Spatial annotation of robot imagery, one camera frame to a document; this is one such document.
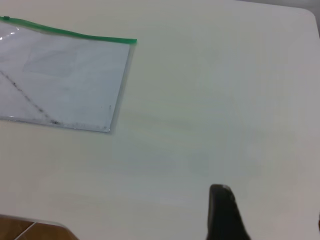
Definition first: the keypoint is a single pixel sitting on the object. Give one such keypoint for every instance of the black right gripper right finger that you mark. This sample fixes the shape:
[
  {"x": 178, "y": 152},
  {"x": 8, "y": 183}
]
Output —
[{"x": 319, "y": 221}]

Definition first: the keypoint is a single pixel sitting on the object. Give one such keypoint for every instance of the green zipper slider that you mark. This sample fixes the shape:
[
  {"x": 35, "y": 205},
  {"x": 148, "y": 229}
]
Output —
[{"x": 5, "y": 18}]

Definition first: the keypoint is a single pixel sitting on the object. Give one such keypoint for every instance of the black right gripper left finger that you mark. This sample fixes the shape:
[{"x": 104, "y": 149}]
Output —
[{"x": 222, "y": 215}]

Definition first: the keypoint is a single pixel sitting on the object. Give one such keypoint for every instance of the clear zip bag green strip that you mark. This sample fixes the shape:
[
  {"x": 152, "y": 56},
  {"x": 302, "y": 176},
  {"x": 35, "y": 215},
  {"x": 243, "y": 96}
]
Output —
[{"x": 62, "y": 75}]

